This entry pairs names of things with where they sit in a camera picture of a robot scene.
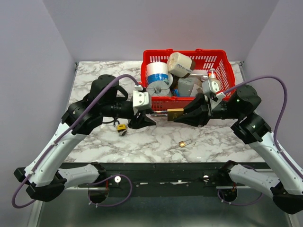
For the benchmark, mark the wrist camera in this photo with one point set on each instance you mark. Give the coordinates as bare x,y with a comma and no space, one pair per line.
141,101
210,88

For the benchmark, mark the silver can top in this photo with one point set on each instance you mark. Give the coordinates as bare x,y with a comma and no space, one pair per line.
204,78

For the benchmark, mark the grey roll front left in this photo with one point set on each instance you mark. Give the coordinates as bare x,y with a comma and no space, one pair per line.
159,88

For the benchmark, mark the beige wrapped paper roll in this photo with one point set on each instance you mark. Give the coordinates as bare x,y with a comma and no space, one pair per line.
180,65

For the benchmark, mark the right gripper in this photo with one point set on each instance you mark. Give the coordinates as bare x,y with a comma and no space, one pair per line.
199,111

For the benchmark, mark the large brass padlock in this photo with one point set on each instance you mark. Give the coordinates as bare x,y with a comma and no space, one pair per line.
173,114

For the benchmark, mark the grey roll centre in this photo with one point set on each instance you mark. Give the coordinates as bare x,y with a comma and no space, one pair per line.
185,86

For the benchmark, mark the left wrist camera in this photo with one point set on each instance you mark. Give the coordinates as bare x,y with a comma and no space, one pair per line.
141,101

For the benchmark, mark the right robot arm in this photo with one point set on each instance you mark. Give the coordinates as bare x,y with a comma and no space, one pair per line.
286,188

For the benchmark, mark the yellow black padlock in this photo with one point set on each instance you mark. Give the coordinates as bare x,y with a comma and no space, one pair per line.
120,127

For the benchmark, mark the white blue paper roll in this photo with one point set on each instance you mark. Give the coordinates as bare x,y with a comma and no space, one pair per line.
157,71

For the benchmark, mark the grey roll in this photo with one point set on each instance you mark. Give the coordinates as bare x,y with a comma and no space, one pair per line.
159,88
185,86

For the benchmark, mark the cream pump bottle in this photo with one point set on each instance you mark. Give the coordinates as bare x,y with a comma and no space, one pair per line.
212,76

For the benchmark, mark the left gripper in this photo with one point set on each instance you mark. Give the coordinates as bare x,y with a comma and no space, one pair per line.
143,121

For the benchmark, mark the blue Harry's box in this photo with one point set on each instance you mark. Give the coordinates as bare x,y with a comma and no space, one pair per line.
176,93

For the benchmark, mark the small brass padlock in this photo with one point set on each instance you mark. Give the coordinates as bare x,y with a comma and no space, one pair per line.
185,143

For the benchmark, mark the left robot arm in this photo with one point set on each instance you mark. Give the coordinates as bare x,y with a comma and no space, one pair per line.
119,97

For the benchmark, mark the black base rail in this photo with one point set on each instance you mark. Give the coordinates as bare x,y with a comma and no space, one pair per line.
165,179

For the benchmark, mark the red plastic basket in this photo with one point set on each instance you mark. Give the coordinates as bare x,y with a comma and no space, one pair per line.
204,60

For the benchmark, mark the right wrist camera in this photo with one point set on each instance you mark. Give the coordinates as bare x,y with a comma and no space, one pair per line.
210,88

